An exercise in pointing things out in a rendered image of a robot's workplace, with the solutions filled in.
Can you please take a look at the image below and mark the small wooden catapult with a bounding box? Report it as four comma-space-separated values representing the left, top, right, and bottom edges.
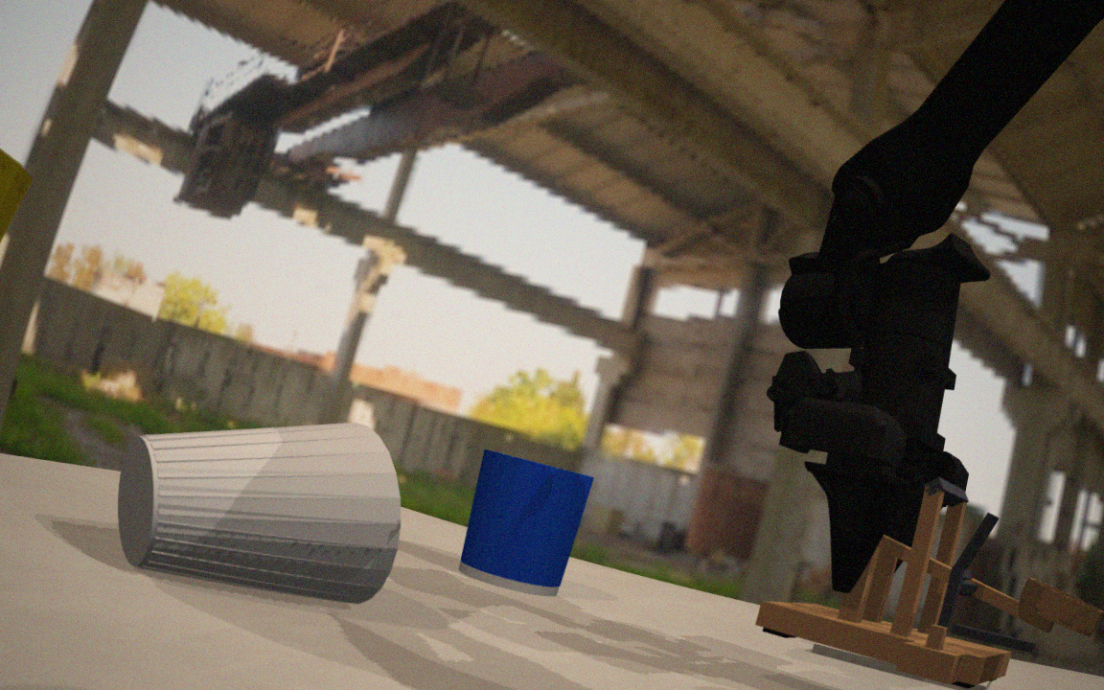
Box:
755, 476, 1104, 688

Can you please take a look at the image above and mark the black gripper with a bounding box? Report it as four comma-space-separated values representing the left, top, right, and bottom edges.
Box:
779, 333, 969, 593

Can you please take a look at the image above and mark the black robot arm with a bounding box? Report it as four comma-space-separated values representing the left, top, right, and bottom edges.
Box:
767, 0, 1104, 432

